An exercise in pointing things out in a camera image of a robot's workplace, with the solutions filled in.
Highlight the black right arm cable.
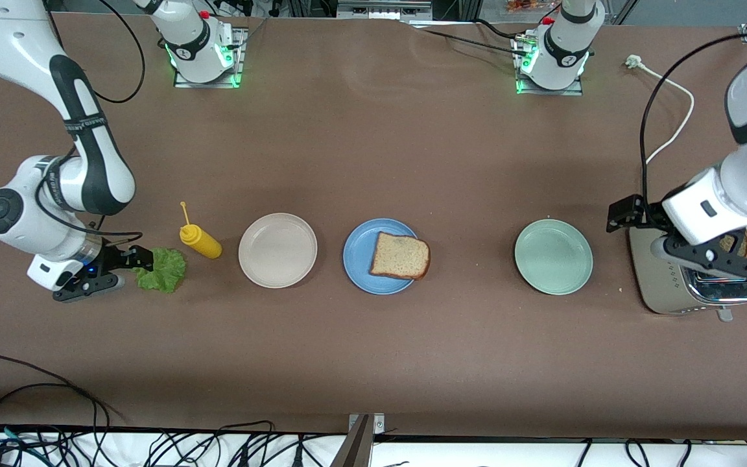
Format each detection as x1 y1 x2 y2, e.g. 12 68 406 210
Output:
36 0 147 242

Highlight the white toaster power cable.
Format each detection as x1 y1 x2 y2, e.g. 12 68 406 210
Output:
625 54 695 195

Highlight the light green plate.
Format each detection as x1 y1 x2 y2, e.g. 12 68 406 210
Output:
514 219 594 296

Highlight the grey metal box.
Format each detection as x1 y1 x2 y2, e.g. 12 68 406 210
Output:
337 0 434 21

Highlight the blue plate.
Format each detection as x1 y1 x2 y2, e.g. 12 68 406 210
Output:
342 218 423 295

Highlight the green lettuce leaf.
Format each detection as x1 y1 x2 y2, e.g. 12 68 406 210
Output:
135 247 188 294

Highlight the yellow squeeze bottle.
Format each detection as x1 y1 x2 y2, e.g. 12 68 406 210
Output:
179 201 223 259

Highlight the beige plate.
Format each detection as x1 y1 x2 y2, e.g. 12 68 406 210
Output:
238 213 318 289

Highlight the grey metal post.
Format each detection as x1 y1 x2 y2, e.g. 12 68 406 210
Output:
329 415 374 467

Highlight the beige chrome toaster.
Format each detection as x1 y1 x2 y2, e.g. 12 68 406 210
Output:
628 217 747 323

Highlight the thin black cable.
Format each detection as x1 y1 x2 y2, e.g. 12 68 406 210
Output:
474 18 523 40
226 14 269 49
420 27 530 58

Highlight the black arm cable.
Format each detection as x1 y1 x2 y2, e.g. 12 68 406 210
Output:
36 0 147 242
639 31 747 208

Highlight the silver metal bracket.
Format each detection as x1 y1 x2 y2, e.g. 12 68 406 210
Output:
348 413 386 434

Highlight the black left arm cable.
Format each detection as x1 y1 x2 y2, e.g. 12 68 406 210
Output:
639 31 747 208

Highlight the long black cable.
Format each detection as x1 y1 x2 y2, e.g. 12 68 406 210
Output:
0 383 112 448
0 353 126 425

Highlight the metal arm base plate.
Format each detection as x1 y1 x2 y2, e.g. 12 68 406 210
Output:
172 27 248 90
512 32 585 97

